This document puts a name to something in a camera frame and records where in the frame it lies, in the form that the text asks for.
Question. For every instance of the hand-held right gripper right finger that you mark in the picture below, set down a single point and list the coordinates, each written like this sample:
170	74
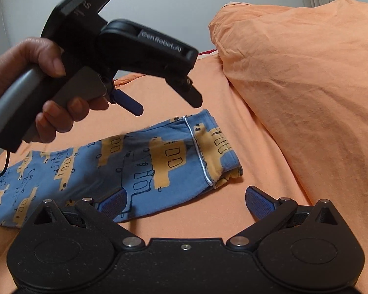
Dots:
257	202

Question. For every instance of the red blanket edge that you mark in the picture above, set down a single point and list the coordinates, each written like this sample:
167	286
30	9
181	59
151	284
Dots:
209	52

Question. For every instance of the blue pants with orange print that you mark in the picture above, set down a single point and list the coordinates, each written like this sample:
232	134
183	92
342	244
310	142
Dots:
116	165

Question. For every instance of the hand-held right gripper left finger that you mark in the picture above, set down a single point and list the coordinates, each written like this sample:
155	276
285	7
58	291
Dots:
115	204

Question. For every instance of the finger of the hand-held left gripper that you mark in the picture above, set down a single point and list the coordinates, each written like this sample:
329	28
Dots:
130	104
188	93

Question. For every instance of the person's left hand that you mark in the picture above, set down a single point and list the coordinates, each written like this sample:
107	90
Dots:
21	55

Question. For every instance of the orange pillow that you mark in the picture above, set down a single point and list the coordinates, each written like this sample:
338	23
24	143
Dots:
309	76

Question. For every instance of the orange bed sheet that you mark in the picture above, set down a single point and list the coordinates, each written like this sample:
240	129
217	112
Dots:
248	134

